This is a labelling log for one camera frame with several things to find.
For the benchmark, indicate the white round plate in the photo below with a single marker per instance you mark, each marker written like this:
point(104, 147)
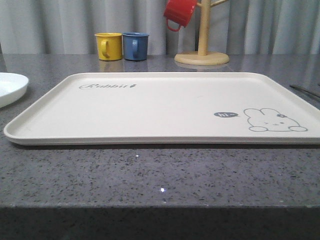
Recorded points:
point(12, 87)

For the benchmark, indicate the silver metal fork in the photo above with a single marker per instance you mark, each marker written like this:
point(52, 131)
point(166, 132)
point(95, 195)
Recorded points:
point(305, 91)

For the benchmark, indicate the cream rabbit print tray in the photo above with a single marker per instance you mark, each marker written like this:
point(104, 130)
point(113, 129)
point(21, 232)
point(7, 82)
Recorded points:
point(167, 108)

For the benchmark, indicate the wooden mug tree stand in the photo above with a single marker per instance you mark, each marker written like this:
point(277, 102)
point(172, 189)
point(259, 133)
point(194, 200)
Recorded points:
point(203, 57)

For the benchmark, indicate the blue mug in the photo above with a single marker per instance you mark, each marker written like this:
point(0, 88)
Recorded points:
point(135, 46)

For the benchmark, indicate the yellow mug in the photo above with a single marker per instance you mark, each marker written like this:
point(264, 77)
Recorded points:
point(109, 46)

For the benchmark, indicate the red mug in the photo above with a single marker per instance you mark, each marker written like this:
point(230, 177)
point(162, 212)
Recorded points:
point(179, 12)

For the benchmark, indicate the grey pleated curtain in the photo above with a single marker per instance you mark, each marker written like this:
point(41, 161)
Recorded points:
point(236, 26)

